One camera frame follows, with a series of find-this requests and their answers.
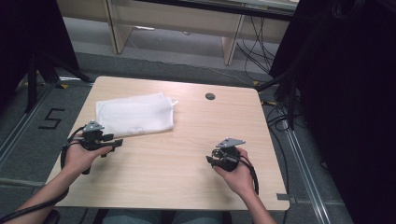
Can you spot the light wooden desk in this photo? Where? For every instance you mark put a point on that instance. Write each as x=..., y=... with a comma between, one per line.
x=174, y=17

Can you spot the person's right hand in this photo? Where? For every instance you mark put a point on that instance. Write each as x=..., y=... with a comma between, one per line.
x=241, y=180

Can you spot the black curtain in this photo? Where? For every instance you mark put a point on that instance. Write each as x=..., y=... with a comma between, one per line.
x=28, y=37
x=348, y=109

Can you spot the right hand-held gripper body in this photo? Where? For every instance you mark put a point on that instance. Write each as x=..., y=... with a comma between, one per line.
x=227, y=157

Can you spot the person's left hand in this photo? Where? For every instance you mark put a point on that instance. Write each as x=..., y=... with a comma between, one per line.
x=77, y=158

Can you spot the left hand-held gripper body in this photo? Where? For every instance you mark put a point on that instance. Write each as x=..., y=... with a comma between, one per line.
x=92, y=139

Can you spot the black metal stand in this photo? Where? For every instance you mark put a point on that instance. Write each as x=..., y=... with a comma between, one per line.
x=291, y=102
x=32, y=84

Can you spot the metal floor rail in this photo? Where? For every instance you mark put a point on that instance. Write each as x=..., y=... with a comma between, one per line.
x=18, y=130
x=306, y=174

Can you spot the white cloth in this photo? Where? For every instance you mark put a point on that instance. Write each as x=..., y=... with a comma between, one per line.
x=137, y=113

